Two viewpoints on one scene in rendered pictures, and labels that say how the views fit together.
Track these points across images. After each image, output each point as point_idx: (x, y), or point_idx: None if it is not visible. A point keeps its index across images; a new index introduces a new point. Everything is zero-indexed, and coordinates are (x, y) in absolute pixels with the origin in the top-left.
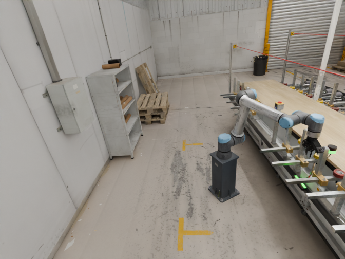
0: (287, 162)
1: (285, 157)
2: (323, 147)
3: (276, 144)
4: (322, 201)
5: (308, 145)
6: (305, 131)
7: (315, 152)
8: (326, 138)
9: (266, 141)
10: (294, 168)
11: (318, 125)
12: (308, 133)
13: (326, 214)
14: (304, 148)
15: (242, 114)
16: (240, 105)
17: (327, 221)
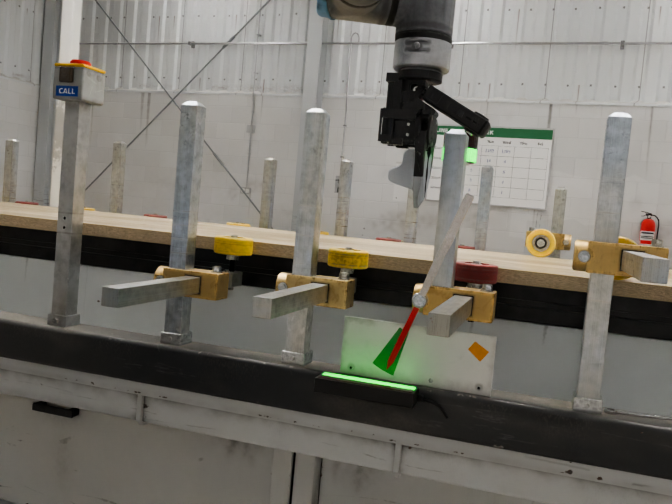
0: (299, 289)
1: (190, 344)
2: (453, 131)
3: (80, 324)
4: (511, 398)
5: (427, 116)
6: (320, 118)
7: (431, 166)
8: (274, 238)
9: (5, 332)
10: (286, 352)
11: (453, 1)
12: (422, 51)
13: (575, 431)
14: (319, 217)
15: None
16: None
17: (590, 460)
